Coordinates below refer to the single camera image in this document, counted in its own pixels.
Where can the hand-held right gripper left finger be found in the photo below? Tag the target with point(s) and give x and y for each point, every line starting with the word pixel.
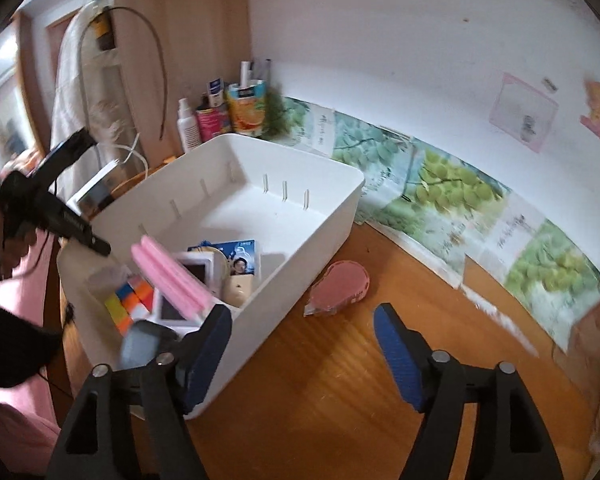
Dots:
pixel 210 355

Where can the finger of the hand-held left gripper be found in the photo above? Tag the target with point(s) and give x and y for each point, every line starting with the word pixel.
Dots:
pixel 80 232

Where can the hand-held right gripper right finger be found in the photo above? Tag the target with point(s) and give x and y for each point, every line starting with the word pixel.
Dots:
pixel 397 355

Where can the grey blue case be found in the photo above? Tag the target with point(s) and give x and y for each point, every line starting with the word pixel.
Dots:
pixel 140 345

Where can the white folding mirror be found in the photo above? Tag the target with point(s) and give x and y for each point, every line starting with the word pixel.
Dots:
pixel 197 272

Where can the colourful puzzle cube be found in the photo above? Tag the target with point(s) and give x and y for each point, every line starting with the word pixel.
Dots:
pixel 125 305

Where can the pink ridged bar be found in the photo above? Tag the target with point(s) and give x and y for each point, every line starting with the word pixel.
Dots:
pixel 172 275

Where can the pink correction tape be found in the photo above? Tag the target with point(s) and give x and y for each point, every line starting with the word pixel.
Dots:
pixel 340 285

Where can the white plastic storage bin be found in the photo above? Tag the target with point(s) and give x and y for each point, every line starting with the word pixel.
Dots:
pixel 260 220

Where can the person's left hand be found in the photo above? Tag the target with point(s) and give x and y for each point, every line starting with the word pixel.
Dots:
pixel 15 250

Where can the clear plastic box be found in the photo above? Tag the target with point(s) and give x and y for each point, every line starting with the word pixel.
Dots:
pixel 105 282

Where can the blue label dental floss box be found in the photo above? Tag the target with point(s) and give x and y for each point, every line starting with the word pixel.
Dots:
pixel 240 260

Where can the white spray bottle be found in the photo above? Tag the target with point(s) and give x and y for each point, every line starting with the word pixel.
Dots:
pixel 189 132

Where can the red printed can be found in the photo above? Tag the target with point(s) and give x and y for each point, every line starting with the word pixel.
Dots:
pixel 212 122

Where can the blue white small box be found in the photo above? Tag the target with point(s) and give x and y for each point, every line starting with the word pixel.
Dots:
pixel 216 91

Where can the pink blanket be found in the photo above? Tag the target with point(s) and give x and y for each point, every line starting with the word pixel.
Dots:
pixel 15 430

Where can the green leafy sprig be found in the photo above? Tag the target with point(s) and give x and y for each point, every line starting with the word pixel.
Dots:
pixel 277 110

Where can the wooden desk side panel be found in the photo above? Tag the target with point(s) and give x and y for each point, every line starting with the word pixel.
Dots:
pixel 205 35

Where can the grape print wall paper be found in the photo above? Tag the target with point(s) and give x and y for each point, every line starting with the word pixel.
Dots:
pixel 450 185

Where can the pink framed wall sticker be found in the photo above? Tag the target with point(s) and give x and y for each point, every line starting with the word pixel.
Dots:
pixel 522 112

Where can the yellow cartoon wall sticker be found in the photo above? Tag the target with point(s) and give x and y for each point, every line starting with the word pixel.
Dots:
pixel 597 100

